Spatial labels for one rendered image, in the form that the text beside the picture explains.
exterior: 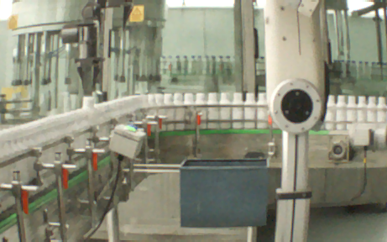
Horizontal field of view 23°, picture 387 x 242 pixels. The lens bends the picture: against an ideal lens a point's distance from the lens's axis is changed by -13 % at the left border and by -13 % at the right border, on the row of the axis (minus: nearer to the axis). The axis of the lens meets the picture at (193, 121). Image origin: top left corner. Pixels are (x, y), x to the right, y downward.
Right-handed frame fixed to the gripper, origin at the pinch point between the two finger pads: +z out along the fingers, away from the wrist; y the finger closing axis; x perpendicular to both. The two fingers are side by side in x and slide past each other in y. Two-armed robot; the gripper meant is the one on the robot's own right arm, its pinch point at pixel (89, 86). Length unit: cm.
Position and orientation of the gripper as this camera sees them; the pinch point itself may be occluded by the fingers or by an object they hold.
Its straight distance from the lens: 324.0
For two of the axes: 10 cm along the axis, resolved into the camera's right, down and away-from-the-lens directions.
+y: -10.0, 0.2, 0.6
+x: -0.6, 0.5, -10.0
